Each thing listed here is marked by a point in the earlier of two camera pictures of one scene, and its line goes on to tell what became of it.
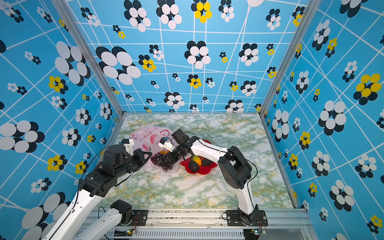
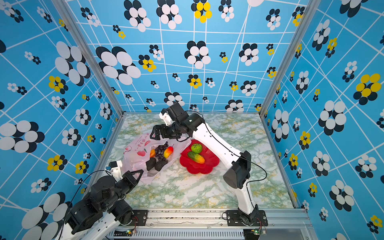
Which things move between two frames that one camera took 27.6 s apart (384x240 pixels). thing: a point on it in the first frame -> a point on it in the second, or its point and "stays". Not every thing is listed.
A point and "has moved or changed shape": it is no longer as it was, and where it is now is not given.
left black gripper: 139,154 -> 128,177
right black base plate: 233,219 stays
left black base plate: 140,218 stays
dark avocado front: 193,166 -> 159,164
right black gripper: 171,158 -> 164,128
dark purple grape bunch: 160,160 has moved or changed shape
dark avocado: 206,162 -> 151,163
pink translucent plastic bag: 147,140 has moved or changed shape
